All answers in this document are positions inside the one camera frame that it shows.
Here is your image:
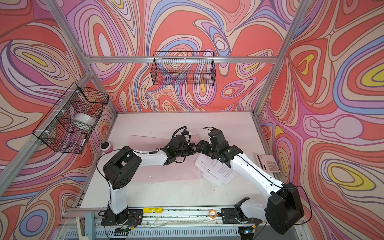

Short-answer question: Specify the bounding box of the white tape roll in basket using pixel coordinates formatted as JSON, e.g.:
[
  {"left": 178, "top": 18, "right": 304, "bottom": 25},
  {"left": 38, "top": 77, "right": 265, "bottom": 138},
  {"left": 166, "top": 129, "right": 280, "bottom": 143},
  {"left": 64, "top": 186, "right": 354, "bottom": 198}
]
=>
[{"left": 72, "top": 113, "right": 96, "bottom": 132}]

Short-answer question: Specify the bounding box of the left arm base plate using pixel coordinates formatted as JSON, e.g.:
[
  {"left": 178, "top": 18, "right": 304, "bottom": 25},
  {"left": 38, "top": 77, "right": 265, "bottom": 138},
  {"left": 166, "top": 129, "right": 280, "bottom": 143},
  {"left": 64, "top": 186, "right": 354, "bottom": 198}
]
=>
[{"left": 98, "top": 209, "right": 143, "bottom": 227}]

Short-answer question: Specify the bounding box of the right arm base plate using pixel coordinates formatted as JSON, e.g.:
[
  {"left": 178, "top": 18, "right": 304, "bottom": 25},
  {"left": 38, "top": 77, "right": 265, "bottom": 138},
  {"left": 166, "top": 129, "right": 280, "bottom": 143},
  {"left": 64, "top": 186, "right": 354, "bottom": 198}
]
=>
[{"left": 217, "top": 197, "right": 263, "bottom": 226}]

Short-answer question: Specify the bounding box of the printed paper sheet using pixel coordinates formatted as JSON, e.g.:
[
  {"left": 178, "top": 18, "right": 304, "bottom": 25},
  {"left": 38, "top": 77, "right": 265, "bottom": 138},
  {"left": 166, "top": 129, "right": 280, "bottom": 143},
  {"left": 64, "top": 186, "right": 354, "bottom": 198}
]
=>
[{"left": 195, "top": 154, "right": 238, "bottom": 186}]

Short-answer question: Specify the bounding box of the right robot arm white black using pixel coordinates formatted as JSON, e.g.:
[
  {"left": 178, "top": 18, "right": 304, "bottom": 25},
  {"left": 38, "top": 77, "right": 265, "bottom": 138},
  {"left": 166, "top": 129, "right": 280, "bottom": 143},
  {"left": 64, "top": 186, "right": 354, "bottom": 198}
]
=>
[{"left": 197, "top": 128, "right": 305, "bottom": 235}]

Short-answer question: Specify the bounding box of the black wire basket left wall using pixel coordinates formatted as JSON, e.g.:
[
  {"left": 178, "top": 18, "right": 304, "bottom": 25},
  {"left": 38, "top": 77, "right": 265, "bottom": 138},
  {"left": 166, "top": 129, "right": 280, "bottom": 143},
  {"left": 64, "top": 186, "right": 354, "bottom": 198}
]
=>
[{"left": 33, "top": 83, "right": 109, "bottom": 154}]

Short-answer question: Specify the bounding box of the pink folder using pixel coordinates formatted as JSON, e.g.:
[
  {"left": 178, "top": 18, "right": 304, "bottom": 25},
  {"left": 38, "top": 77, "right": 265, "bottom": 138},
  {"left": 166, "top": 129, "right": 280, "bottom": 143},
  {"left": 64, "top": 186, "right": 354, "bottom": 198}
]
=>
[{"left": 127, "top": 134, "right": 202, "bottom": 183}]

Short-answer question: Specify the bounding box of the black wire basket back wall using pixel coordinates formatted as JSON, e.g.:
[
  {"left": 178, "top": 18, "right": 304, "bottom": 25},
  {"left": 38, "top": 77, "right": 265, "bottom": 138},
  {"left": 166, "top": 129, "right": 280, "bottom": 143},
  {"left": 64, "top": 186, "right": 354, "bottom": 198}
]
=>
[{"left": 151, "top": 51, "right": 216, "bottom": 86}]

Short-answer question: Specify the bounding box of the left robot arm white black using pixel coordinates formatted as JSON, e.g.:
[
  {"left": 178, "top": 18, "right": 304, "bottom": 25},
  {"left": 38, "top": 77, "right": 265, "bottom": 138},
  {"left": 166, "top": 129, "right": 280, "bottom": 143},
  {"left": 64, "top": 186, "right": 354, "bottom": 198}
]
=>
[{"left": 99, "top": 126, "right": 198, "bottom": 226}]

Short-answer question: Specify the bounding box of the yellow label block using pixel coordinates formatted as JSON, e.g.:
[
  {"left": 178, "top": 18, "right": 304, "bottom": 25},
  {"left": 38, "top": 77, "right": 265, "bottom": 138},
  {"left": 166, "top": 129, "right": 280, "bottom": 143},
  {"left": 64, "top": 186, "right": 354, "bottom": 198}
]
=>
[{"left": 143, "top": 207, "right": 163, "bottom": 214}]

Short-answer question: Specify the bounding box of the pink cup with black lid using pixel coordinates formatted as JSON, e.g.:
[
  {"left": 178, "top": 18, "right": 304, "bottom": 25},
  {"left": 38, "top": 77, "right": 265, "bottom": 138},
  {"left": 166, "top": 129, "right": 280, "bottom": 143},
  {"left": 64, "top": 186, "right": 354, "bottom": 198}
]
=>
[{"left": 100, "top": 142, "right": 114, "bottom": 154}]

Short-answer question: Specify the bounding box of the black wire basket wall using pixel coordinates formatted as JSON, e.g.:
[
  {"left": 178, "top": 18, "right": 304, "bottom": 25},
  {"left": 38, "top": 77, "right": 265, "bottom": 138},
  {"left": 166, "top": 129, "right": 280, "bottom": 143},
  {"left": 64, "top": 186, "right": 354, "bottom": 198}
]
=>
[
  {"left": 33, "top": 83, "right": 109, "bottom": 154},
  {"left": 151, "top": 51, "right": 216, "bottom": 86}
]

